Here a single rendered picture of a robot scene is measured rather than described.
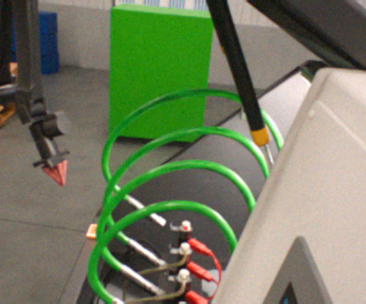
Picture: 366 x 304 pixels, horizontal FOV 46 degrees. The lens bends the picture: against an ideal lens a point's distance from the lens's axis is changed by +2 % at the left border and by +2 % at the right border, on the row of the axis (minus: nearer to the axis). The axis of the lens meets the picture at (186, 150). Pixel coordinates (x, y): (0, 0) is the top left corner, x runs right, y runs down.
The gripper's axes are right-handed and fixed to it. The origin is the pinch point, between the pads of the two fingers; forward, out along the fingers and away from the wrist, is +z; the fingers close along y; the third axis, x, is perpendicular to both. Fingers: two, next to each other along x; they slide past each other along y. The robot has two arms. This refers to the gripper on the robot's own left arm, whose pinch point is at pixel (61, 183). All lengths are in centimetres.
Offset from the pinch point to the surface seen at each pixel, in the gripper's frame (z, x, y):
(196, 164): -7, -67, -40
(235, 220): 25, -48, 10
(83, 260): 14.9, -20.4, -23.4
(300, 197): -9, -88, -64
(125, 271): 8, -49, -44
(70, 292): 16.9, -24.2, -34.1
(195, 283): 25, -48, -22
